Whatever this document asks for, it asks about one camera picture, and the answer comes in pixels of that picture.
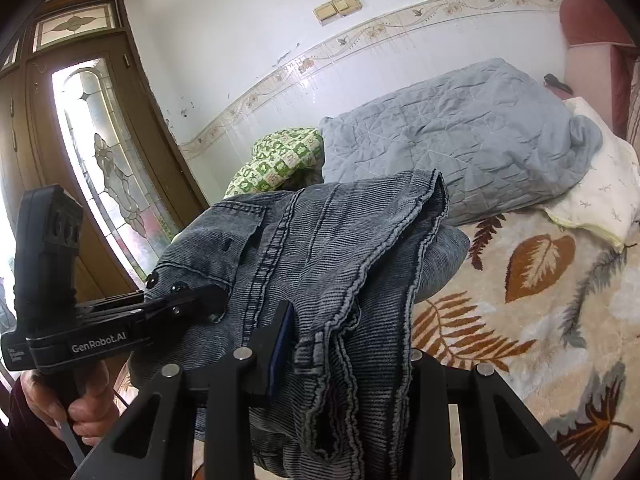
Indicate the wooden door with stained glass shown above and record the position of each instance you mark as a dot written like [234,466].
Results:
[150,135]

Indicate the cream printed pillow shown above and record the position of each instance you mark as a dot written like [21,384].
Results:
[600,195]

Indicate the person's left forearm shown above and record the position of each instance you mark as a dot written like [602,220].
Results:
[25,450]

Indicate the leaf print bed blanket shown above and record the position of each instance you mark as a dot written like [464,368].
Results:
[550,320]

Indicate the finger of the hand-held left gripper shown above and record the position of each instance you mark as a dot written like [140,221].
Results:
[185,305]

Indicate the grey quilted pillow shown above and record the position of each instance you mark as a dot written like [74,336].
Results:
[475,140]

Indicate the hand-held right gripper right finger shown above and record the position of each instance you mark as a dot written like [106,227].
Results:
[430,380]

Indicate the beige wall switch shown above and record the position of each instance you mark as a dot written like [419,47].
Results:
[339,7]

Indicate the person's left hand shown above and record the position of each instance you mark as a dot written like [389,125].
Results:
[92,410]

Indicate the grey denim pants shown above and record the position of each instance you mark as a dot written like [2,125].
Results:
[340,260]

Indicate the striped floral sofa backrest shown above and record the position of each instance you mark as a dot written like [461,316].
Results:
[595,35]

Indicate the green patterned blanket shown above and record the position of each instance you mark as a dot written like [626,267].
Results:
[280,160]

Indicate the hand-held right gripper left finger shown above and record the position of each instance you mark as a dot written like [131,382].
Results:
[281,345]

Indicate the small black object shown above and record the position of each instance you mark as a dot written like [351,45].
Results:
[557,84]

